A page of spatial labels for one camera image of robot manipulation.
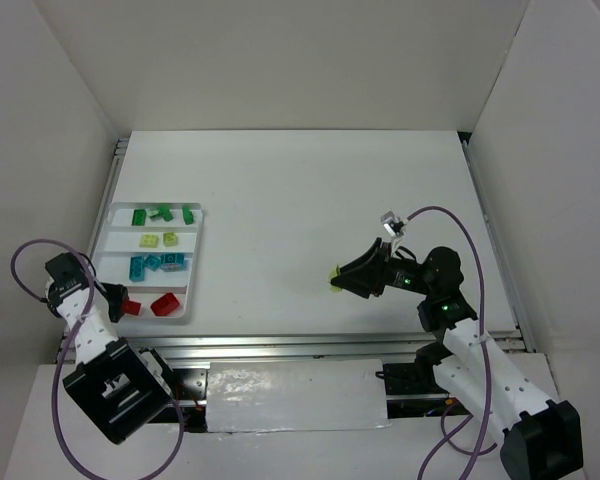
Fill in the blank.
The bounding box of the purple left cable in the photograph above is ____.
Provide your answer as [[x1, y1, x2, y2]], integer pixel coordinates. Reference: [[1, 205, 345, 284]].
[[9, 239, 186, 480]]

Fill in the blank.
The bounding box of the lime green lego brick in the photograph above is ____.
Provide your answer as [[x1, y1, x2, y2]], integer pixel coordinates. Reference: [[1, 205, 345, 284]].
[[163, 232, 178, 247]]

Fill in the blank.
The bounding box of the red flower lego brick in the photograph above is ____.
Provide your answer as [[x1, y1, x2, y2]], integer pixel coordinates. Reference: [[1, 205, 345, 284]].
[[150, 292, 181, 317]]

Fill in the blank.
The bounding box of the red half-round lego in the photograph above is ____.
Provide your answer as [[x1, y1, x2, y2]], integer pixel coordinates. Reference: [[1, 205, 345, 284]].
[[122, 300, 142, 316]]

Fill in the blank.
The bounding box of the lime and red lego brick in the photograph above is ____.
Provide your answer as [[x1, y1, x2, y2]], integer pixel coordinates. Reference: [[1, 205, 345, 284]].
[[139, 234, 160, 248]]

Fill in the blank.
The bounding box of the green tree lego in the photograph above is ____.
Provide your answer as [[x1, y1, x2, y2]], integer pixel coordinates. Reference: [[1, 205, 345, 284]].
[[147, 204, 173, 222]]

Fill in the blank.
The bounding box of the lime slope lego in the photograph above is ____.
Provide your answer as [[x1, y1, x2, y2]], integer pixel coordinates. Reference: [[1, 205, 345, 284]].
[[328, 265, 342, 293]]

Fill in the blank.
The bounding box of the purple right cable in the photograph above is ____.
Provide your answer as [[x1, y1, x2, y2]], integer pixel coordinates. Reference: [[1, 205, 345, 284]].
[[407, 205, 499, 480]]

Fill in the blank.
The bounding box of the teal small lego brick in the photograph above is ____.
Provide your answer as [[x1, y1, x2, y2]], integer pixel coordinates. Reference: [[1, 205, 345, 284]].
[[143, 254, 162, 271]]

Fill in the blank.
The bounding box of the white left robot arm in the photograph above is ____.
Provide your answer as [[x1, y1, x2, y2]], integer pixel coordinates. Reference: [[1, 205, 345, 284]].
[[45, 253, 176, 445]]

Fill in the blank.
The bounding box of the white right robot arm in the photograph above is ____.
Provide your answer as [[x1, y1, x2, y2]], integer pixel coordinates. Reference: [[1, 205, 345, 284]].
[[330, 239, 584, 479]]

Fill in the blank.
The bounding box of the purple cable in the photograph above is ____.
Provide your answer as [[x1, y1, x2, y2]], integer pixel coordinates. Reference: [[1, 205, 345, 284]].
[[407, 205, 499, 480], [9, 239, 186, 480]]

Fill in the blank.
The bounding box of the white compartment tray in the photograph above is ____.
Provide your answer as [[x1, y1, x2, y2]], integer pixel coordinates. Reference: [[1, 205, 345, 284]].
[[91, 202, 204, 323]]

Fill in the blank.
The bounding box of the aluminium rail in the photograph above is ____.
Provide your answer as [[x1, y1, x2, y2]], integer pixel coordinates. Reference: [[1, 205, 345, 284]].
[[54, 334, 526, 360]]

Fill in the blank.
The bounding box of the teal long lego brick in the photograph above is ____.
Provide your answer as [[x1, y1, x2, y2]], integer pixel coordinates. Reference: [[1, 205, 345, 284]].
[[128, 255, 145, 283]]

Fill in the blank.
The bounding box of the dark green lego brick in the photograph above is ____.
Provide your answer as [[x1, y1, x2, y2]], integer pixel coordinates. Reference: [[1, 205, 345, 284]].
[[182, 205, 195, 225]]

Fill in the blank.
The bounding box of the round teal lego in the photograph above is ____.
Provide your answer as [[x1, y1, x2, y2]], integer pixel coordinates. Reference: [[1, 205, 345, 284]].
[[160, 252, 186, 272]]

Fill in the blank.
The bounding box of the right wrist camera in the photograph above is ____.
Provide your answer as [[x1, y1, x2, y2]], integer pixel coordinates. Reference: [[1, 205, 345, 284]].
[[381, 211, 406, 248]]

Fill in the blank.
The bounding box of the white taped panel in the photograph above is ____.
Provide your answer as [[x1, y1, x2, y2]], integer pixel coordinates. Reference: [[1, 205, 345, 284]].
[[206, 359, 389, 433]]

